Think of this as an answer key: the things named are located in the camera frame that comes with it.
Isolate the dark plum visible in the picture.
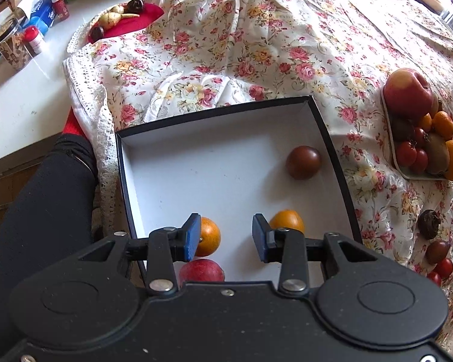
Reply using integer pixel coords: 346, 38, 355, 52
390, 117, 415, 143

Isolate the yellow orange plum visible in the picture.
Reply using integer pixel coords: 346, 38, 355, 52
193, 217, 221, 257

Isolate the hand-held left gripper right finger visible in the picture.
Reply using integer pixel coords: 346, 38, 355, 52
252, 213, 383, 297

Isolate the patterned paper cup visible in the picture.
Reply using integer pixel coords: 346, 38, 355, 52
0, 18, 33, 71

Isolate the black-sleeved arm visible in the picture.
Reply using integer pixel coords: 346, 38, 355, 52
0, 133, 99, 362

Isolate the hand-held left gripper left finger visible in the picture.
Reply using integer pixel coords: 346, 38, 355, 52
73, 213, 201, 297

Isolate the floral tablecloth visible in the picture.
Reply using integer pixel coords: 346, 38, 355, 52
62, 0, 453, 362

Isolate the large red apple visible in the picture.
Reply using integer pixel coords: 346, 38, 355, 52
383, 68, 435, 118

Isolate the dark blue box white inside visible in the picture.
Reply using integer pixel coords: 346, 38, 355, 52
115, 96, 364, 285

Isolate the red plate with vegetables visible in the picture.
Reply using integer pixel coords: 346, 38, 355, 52
87, 2, 165, 44

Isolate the tangerine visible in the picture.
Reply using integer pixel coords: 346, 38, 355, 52
432, 111, 453, 141

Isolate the orange tomato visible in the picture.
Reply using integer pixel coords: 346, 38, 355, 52
268, 210, 306, 234

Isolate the white fruit tray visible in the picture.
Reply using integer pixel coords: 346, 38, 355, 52
379, 87, 453, 181

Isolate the blue tissue pack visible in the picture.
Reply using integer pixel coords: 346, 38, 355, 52
17, 0, 57, 33

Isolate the red plum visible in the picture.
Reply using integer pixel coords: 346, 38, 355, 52
179, 259, 226, 284

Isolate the dark brown tomato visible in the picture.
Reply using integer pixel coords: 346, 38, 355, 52
426, 240, 452, 265
286, 145, 322, 180

